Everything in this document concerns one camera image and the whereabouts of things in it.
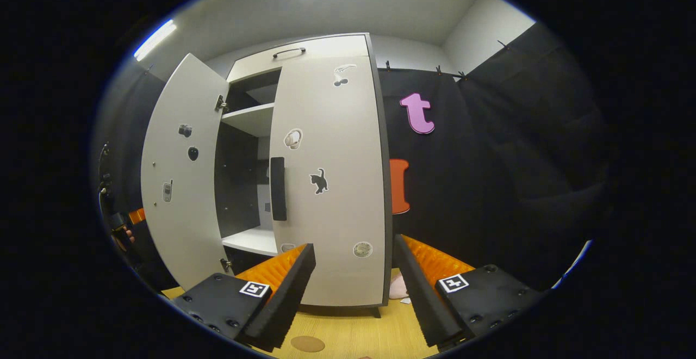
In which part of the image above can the black backdrop cloth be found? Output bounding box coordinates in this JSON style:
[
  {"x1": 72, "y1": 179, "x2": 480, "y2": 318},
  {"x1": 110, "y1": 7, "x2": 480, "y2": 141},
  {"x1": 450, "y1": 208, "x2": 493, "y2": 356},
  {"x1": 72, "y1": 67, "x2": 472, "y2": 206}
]
[{"x1": 90, "y1": 22, "x2": 612, "y2": 294}]

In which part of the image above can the white cabinet door phone sticker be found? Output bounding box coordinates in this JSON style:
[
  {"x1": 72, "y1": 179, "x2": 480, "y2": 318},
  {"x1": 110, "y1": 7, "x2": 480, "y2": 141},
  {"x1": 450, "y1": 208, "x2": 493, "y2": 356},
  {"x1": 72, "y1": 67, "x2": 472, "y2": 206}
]
[{"x1": 140, "y1": 53, "x2": 230, "y2": 292}]

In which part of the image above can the white cabinet door cat sticker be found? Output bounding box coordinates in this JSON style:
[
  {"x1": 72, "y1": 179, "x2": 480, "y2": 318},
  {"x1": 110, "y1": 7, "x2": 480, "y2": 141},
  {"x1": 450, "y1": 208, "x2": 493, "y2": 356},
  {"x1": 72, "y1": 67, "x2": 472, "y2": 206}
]
[{"x1": 269, "y1": 54, "x2": 388, "y2": 308}]

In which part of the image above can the white cabinet with shelves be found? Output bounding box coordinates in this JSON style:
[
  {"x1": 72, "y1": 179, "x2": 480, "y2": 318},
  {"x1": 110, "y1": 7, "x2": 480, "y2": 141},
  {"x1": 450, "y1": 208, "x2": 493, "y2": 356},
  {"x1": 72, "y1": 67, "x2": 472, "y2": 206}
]
[{"x1": 215, "y1": 33, "x2": 393, "y2": 316}]

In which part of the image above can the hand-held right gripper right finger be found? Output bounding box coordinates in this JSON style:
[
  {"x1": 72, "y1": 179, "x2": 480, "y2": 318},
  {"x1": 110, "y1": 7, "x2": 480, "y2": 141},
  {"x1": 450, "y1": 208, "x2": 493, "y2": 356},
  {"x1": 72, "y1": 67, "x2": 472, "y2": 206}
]
[{"x1": 393, "y1": 234, "x2": 547, "y2": 349}]

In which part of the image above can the small ceiling light panel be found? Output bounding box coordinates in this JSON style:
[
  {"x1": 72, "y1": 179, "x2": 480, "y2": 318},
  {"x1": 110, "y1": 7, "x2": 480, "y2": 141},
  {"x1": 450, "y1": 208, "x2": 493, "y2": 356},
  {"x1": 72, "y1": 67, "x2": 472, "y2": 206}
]
[{"x1": 133, "y1": 19, "x2": 177, "y2": 61}]

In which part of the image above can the round cork coaster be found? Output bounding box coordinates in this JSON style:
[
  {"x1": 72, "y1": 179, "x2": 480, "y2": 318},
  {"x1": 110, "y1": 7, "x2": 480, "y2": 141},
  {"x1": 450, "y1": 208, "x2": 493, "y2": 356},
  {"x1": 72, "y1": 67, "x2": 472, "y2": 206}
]
[{"x1": 290, "y1": 336, "x2": 326, "y2": 353}]

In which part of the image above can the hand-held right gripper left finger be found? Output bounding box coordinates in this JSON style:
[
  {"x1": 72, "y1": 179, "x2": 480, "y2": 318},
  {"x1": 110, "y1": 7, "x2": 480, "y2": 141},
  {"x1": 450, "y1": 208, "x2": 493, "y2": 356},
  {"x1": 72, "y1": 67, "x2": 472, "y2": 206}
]
[{"x1": 171, "y1": 243, "x2": 317, "y2": 351}]

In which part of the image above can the white cabinet drawer black handle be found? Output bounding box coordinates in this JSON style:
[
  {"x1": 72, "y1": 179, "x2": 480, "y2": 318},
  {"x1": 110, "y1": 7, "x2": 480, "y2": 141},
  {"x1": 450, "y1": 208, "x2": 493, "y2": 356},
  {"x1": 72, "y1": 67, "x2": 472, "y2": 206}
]
[{"x1": 227, "y1": 34, "x2": 371, "y2": 83}]

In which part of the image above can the pink plush toy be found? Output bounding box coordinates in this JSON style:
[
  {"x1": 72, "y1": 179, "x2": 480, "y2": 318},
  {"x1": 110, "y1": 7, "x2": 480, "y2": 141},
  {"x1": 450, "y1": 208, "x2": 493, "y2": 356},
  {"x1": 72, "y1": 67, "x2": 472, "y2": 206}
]
[{"x1": 389, "y1": 272, "x2": 409, "y2": 300}]

